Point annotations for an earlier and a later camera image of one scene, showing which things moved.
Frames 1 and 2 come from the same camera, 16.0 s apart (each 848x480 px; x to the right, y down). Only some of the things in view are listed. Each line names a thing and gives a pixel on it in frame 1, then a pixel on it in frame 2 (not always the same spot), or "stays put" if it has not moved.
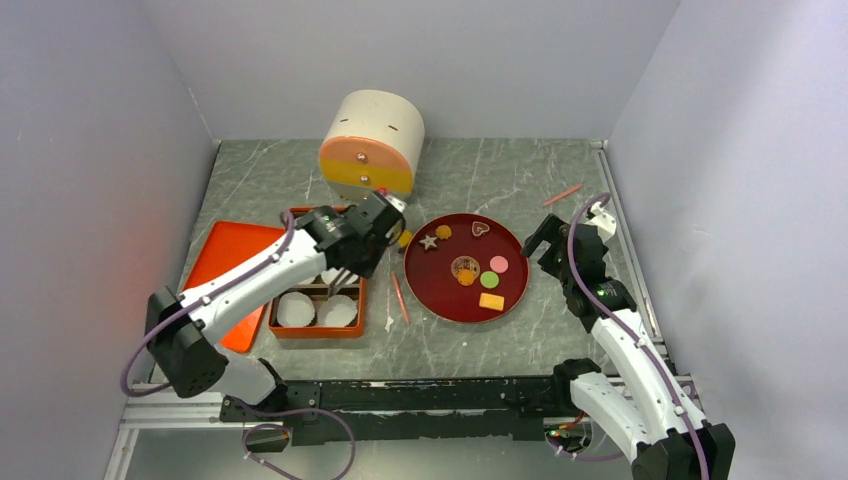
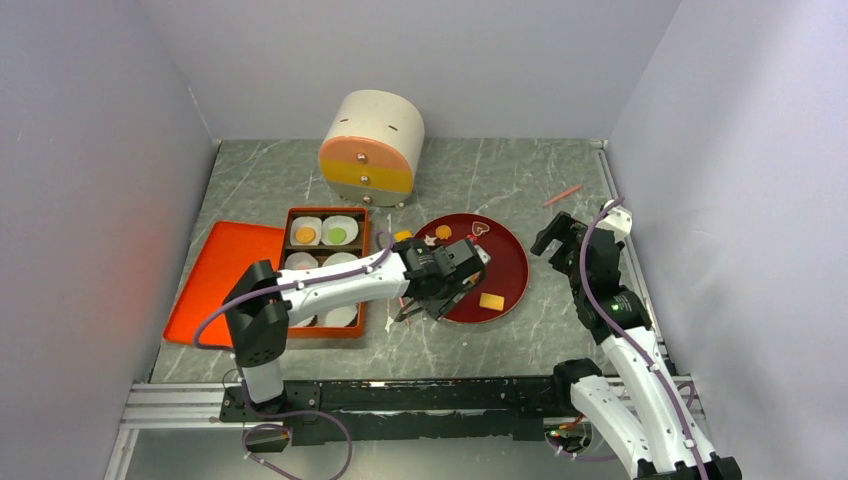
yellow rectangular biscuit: [491, 301] stays put
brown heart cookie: [479, 227] stays put
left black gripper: [364, 269] to [436, 308]
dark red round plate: [466, 268] stays put
